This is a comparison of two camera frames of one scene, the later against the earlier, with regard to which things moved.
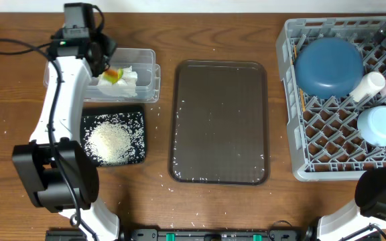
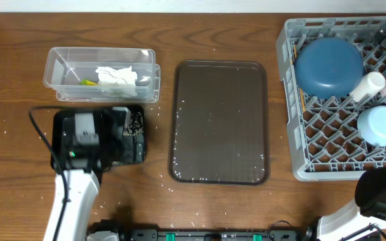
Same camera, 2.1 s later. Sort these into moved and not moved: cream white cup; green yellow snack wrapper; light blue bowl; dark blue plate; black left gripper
Moved: green yellow snack wrapper; black left gripper
Not moved: cream white cup; light blue bowl; dark blue plate
